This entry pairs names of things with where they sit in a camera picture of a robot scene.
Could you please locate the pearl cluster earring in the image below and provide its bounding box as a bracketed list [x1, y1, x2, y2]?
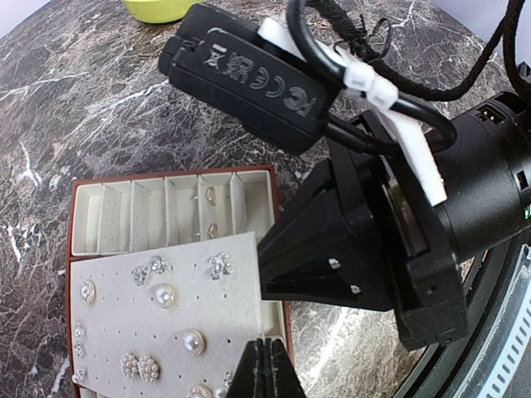
[119, 352, 139, 379]
[137, 356, 159, 383]

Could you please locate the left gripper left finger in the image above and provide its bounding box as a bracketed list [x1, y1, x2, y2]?
[227, 339, 265, 398]

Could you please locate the crystal cluster earring left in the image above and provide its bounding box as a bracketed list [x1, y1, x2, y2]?
[131, 255, 173, 286]

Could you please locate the crystal cluster earring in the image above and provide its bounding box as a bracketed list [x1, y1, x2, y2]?
[131, 255, 173, 286]
[208, 252, 233, 280]

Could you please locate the gold earring in compartment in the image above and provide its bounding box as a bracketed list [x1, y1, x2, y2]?
[207, 222, 220, 240]

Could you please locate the pearl cluster earring upper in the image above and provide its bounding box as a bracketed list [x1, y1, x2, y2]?
[119, 352, 139, 379]

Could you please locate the gold earring upper compartment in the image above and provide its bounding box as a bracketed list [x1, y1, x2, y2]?
[204, 187, 217, 206]

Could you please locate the white slotted cable duct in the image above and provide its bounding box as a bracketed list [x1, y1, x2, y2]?
[480, 245, 530, 397]

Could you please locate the large gold pearl earring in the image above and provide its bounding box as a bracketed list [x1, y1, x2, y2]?
[187, 385, 214, 398]

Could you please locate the gold pearl flower earring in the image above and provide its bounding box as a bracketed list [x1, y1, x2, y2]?
[79, 279, 96, 306]

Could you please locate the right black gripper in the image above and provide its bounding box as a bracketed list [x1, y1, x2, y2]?
[258, 91, 530, 350]

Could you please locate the crystal cluster earring right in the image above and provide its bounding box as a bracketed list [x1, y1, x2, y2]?
[208, 252, 233, 280]

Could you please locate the beige jewelry tray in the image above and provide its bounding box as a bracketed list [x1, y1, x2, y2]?
[65, 166, 293, 397]

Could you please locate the pearl stud gold rim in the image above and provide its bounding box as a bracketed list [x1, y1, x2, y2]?
[182, 329, 206, 356]

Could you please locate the pearl cluster earring lower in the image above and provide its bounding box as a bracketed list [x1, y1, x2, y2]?
[137, 356, 159, 383]

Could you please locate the pearl stud upper right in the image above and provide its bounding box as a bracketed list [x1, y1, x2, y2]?
[152, 283, 177, 309]

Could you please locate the green plastic bowl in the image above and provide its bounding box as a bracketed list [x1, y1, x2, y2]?
[122, 0, 201, 24]

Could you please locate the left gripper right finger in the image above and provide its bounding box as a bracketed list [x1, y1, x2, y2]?
[264, 338, 305, 398]

